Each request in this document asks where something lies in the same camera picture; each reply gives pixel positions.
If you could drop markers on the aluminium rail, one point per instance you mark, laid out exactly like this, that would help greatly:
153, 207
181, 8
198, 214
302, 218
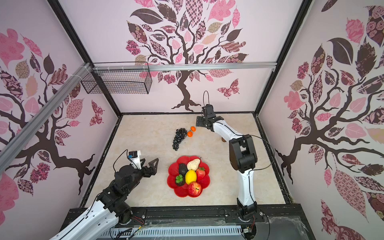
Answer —
191, 67
11, 150

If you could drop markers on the white slotted cable duct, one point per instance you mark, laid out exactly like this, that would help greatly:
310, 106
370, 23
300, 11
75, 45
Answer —
174, 233

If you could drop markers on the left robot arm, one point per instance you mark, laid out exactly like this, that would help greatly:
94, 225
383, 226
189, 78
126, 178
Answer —
109, 207

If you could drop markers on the aluminium rail back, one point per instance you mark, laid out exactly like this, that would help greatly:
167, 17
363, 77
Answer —
191, 67

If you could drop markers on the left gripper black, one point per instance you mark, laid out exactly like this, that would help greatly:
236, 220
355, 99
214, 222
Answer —
149, 173

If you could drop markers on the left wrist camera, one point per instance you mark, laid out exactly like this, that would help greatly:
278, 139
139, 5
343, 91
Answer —
135, 159

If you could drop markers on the dark avocado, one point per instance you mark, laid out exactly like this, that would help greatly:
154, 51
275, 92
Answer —
183, 169

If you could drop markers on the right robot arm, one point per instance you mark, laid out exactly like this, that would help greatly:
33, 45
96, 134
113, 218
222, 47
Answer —
243, 159

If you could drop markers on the cream pear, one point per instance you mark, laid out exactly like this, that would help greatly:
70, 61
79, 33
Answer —
193, 165

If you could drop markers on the red flower-shaped bowl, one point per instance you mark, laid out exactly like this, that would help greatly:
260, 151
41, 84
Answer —
173, 171

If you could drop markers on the yellow lemon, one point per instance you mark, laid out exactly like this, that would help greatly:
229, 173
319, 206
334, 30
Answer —
190, 177

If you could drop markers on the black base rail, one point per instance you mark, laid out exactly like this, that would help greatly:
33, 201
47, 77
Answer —
273, 222

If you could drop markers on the aluminium rail left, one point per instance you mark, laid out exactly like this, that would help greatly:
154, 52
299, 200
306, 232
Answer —
11, 150

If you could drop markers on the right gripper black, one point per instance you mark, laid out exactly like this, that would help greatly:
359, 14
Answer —
205, 120

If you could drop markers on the black wire basket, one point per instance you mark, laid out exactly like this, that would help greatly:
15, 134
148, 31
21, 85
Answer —
119, 78

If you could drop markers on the black grape bunch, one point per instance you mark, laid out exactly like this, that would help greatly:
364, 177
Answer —
180, 135

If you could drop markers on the red strawberry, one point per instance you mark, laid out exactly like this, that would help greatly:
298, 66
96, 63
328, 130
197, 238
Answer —
201, 173

